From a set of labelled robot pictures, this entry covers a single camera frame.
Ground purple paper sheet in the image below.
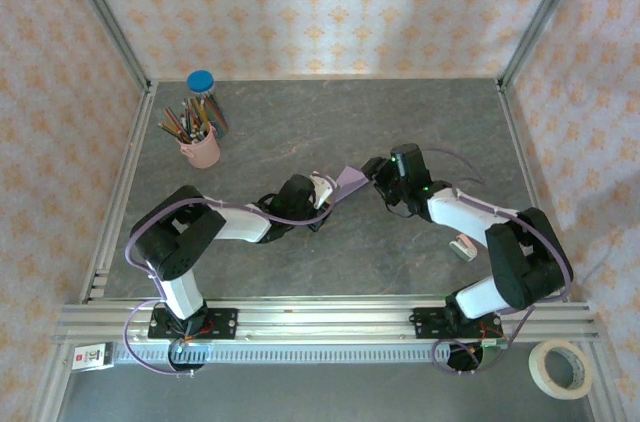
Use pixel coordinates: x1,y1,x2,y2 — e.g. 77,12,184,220
328,165,374,204

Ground pink pencil cup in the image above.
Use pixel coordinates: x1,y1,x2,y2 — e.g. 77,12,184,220
178,124,222,170

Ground coloured pencil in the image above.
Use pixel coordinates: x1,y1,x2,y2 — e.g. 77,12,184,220
179,99,200,134
157,121,191,141
162,107,195,137
191,96,207,132

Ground clear pencil tube blue lid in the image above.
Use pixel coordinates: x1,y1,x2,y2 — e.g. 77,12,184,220
186,70,231,136

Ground masking tape roll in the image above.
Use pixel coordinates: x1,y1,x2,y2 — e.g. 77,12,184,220
528,339,595,401

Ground white label card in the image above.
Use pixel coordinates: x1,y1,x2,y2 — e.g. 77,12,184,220
71,344,114,371

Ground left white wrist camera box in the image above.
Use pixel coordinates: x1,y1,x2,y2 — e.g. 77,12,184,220
308,170,339,208

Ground aluminium table side rail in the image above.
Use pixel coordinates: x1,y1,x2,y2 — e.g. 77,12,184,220
82,84,156,303
497,81,571,303

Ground long aluminium mounting rail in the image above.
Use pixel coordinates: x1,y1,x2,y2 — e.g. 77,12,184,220
52,295,599,346

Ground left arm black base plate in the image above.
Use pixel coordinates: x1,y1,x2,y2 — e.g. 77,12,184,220
148,308,239,341

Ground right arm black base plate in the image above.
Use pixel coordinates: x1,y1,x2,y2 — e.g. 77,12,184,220
412,306,503,341

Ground slotted grey cable duct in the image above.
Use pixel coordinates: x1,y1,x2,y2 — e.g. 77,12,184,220
112,344,506,366

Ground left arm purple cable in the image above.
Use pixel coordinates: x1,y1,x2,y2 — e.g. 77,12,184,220
123,174,341,378

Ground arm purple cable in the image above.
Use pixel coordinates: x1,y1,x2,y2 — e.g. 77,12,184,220
422,147,575,376
123,174,341,378

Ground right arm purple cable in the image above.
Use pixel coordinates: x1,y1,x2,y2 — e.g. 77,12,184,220
422,147,575,376

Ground aluminium frame post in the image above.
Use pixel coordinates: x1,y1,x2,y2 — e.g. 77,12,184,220
52,0,154,93
499,0,596,91

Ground aluminium frame bar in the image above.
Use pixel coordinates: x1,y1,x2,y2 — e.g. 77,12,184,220
27,344,76,422
582,344,624,422

